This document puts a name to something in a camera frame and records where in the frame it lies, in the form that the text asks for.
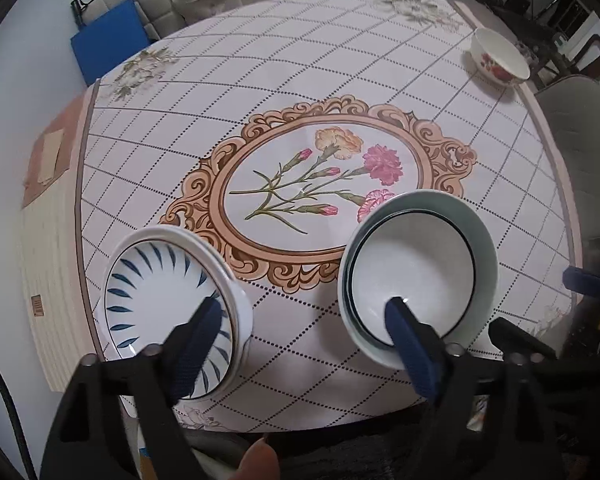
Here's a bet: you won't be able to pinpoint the checked floral tablecloth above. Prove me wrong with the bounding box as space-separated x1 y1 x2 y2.
81 0 580 431

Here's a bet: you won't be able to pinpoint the large white bowl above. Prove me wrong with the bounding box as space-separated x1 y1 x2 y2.
338 190 498 370

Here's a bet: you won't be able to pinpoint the grey green upholstered chair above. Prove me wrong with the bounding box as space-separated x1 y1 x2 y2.
536 75 600 240

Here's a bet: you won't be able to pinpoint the white scalloped plate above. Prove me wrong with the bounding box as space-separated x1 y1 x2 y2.
100 226 253 400

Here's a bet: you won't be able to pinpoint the beige striped table runner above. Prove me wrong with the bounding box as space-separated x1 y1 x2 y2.
20 174 97 392

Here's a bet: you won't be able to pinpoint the dark wooden chair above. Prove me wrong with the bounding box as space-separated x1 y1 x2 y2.
568 34 600 82

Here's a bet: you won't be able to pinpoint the blue folded mat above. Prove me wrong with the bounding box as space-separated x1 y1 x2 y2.
70 0 150 86

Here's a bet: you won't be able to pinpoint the light blue black-rimmed bowl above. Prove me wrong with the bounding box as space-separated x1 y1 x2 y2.
349 211 475 346

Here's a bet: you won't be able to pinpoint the blue leaf pattern plate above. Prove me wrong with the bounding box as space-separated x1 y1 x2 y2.
104 240 225 359

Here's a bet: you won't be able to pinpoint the white bowl red flowers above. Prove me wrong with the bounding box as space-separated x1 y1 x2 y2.
469 27 530 87

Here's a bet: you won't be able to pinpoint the person's left hand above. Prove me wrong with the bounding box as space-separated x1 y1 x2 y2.
230 438 280 480

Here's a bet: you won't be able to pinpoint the brown placemat with paper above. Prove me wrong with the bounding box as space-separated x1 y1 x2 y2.
22 93 88 208

